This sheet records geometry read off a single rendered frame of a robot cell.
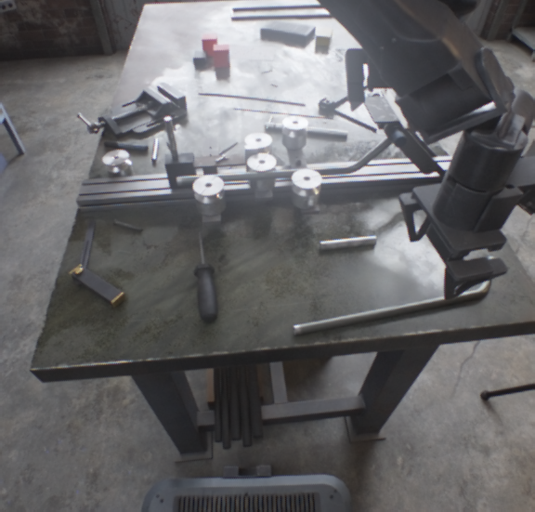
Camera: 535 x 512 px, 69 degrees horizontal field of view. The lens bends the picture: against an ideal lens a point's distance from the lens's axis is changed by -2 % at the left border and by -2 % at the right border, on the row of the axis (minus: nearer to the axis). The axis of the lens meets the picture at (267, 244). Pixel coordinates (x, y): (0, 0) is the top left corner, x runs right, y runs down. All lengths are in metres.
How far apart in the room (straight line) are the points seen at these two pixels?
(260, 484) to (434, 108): 0.97
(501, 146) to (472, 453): 1.27
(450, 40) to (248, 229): 0.46
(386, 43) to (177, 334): 0.45
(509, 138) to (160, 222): 0.55
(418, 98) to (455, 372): 1.36
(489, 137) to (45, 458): 1.50
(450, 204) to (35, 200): 2.19
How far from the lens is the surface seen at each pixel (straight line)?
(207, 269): 0.62
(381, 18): 0.35
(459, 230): 0.47
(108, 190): 0.79
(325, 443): 1.45
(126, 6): 3.84
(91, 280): 0.67
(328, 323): 0.58
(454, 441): 1.56
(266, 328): 0.58
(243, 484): 1.15
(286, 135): 0.80
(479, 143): 0.41
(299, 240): 0.69
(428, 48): 0.37
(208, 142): 0.84
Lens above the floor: 1.39
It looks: 48 degrees down
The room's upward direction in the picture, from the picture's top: straight up
